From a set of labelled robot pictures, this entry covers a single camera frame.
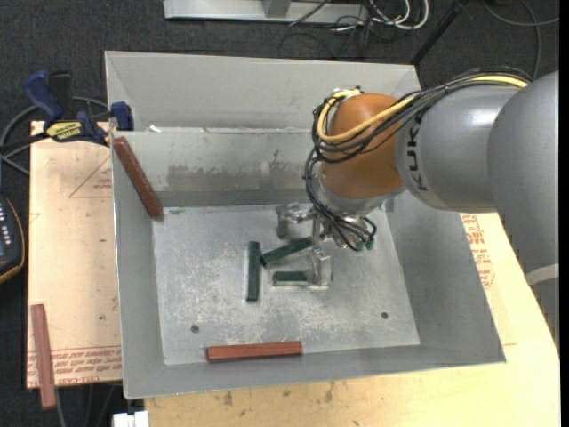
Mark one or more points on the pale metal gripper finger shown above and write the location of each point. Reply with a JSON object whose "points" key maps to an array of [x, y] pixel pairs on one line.
{"points": [[321, 267], [293, 214]]}

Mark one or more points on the dark green flat block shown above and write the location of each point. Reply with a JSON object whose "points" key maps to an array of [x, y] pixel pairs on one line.
{"points": [[254, 271], [289, 276], [284, 252]]}

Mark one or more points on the grey metal bin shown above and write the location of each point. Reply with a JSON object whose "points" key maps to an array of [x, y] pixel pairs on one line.
{"points": [[209, 180]]}

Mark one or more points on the red-brown flat block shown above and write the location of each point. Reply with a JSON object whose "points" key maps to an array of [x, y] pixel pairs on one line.
{"points": [[254, 351], [43, 356], [138, 177]]}

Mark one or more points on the brown cardboard board red print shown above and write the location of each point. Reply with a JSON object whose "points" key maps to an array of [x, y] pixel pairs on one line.
{"points": [[73, 247]]}

